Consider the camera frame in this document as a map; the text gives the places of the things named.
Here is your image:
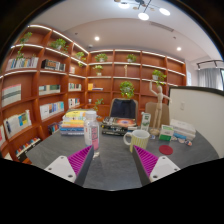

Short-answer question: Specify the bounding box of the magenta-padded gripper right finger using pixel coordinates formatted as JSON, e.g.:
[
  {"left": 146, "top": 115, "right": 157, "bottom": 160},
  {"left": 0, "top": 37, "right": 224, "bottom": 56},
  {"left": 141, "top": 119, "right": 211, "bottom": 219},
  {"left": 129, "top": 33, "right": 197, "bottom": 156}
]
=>
[{"left": 131, "top": 144, "right": 181, "bottom": 187}]

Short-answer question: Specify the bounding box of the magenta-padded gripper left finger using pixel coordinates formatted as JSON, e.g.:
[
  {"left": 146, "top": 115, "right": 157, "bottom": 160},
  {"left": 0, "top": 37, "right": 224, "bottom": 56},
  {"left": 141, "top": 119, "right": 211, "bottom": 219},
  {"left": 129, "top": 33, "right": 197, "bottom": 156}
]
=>
[{"left": 43, "top": 144, "right": 95, "bottom": 187}]

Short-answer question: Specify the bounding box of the clear plastic water bottle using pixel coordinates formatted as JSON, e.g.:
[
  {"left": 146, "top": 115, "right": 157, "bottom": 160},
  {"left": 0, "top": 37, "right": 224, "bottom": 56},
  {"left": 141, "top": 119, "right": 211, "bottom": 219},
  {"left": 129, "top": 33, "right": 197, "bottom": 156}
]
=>
[{"left": 83, "top": 110, "right": 101, "bottom": 158}]

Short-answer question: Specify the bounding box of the flat round red coaster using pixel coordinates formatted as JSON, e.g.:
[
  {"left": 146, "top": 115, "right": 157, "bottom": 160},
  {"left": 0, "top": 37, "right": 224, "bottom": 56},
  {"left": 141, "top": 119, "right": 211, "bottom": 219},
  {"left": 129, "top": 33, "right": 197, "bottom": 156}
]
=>
[{"left": 158, "top": 144, "right": 174, "bottom": 156}]

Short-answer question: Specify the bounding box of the small green and white box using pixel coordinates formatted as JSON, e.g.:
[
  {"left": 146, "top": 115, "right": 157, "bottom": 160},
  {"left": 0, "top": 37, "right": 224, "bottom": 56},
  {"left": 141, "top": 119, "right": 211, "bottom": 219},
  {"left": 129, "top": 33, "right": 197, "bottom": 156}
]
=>
[{"left": 158, "top": 124, "right": 175, "bottom": 142}]

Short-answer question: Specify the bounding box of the yellow-striped white mug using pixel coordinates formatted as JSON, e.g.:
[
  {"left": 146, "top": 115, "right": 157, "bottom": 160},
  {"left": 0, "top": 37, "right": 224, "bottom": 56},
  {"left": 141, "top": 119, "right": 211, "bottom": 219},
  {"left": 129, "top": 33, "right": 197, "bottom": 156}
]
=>
[{"left": 123, "top": 129, "right": 151, "bottom": 153}]

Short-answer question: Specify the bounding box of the stack of white boxes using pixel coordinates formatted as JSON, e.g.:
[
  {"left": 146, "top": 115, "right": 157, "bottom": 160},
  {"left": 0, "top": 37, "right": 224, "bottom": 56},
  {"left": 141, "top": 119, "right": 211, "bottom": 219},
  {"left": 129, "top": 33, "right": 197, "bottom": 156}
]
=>
[{"left": 169, "top": 118, "right": 197, "bottom": 141}]

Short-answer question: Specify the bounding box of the stack of colourful books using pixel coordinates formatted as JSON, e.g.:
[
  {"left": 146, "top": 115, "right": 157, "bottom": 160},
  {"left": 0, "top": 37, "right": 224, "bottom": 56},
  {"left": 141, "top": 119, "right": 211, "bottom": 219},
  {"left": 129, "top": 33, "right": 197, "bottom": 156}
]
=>
[{"left": 59, "top": 109, "right": 88, "bottom": 136}]

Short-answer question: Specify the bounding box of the green and white carton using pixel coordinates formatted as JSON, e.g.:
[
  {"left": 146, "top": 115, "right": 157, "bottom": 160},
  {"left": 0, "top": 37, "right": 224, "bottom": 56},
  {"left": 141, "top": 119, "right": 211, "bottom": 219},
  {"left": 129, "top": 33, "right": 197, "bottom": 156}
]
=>
[{"left": 140, "top": 112, "right": 152, "bottom": 132}]

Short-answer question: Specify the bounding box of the tan chair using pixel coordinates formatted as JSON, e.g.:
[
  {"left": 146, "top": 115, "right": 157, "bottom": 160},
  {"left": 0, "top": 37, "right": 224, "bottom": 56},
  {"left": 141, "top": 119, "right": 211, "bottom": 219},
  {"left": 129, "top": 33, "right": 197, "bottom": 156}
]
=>
[{"left": 144, "top": 101, "right": 170, "bottom": 129}]

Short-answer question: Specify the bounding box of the wooden artist mannequin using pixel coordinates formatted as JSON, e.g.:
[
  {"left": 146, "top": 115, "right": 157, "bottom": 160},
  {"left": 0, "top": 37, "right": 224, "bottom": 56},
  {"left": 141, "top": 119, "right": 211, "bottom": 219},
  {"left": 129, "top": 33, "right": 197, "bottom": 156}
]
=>
[{"left": 148, "top": 79, "right": 173, "bottom": 136}]

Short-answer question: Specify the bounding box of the stack of dark books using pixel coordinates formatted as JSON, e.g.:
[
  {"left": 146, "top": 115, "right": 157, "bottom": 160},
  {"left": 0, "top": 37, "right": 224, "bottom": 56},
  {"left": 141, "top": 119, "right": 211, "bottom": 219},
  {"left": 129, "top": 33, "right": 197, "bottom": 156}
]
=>
[{"left": 100, "top": 116, "right": 138, "bottom": 137}]

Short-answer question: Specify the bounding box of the chair with dark jacket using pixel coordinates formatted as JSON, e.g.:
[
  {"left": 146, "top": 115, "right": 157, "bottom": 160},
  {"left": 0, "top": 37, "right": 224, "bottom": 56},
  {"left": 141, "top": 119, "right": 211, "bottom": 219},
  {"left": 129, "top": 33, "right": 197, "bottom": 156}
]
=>
[{"left": 109, "top": 97, "right": 139, "bottom": 120}]

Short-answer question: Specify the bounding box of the wooden shelf unit with books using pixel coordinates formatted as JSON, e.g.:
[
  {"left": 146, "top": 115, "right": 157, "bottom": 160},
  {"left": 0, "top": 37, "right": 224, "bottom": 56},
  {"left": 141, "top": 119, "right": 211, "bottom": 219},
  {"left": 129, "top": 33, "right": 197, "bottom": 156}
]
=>
[{"left": 0, "top": 23, "right": 188, "bottom": 164}]

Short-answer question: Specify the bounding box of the grey curtain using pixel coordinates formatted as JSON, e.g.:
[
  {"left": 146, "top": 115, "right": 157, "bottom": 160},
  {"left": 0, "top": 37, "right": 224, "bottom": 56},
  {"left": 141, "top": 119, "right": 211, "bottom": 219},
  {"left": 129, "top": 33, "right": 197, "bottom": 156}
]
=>
[{"left": 197, "top": 67, "right": 224, "bottom": 91}]

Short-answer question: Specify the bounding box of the ceiling air vent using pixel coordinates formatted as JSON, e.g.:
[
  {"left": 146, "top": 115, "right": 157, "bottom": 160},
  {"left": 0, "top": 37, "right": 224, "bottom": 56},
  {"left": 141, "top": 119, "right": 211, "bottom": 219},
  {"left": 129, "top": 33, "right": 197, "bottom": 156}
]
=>
[{"left": 148, "top": 21, "right": 174, "bottom": 33}]

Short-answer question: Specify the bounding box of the ceiling lamp with round lights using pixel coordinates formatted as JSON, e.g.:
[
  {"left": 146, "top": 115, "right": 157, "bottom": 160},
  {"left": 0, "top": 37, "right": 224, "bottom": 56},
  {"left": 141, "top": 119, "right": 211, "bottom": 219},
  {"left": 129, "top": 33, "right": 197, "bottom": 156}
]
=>
[{"left": 113, "top": 0, "right": 172, "bottom": 22}]

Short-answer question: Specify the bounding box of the black ceiling track rail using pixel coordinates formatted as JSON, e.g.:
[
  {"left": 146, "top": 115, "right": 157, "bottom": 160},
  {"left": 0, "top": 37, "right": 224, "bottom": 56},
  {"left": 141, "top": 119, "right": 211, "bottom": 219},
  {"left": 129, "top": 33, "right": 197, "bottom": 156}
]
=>
[{"left": 195, "top": 59, "right": 224, "bottom": 71}]

